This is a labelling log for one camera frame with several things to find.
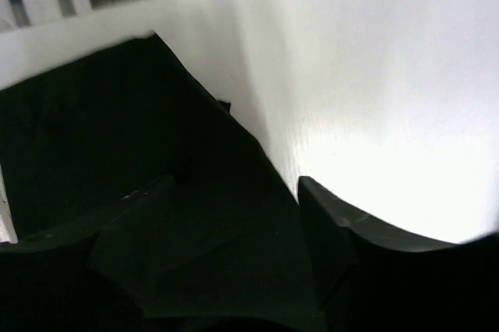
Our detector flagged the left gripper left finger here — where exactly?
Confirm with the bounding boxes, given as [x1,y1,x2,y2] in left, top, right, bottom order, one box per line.
[1,177,175,331]

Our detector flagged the black trousers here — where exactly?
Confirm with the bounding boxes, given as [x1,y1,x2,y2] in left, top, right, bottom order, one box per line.
[1,36,326,331]

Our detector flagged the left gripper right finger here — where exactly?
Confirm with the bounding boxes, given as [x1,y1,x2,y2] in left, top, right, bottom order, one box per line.
[298,176,498,331]

